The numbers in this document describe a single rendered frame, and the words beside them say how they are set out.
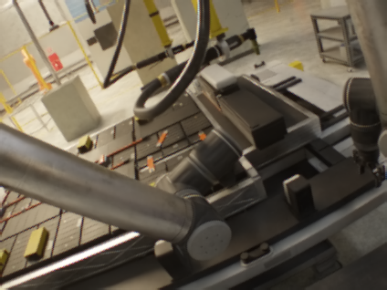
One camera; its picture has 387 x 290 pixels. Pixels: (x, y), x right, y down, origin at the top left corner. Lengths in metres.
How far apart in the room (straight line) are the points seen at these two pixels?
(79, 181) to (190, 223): 0.24
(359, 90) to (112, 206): 0.70
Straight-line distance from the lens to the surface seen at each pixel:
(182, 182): 0.74
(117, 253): 1.16
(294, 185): 0.97
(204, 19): 0.66
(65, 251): 1.26
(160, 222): 0.57
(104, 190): 0.52
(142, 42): 5.62
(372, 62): 0.64
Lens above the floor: 1.67
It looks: 27 degrees down
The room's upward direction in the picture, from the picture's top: 24 degrees counter-clockwise
